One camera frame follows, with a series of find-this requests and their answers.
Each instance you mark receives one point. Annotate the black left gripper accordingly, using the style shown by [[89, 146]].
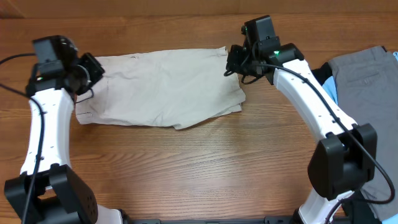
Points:
[[97, 71]]

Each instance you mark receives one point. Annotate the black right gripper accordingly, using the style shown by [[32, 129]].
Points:
[[235, 52]]

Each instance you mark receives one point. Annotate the beige khaki shorts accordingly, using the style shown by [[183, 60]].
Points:
[[168, 88]]

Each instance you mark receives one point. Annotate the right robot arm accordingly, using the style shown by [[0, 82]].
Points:
[[344, 158]]

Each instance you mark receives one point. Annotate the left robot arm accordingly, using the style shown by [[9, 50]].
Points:
[[47, 189]]

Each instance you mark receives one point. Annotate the light blue garment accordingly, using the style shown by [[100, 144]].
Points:
[[331, 90]]

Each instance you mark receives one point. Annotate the grey trousers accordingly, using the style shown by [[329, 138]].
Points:
[[370, 109]]

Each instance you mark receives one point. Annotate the black garment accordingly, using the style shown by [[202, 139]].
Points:
[[321, 73]]

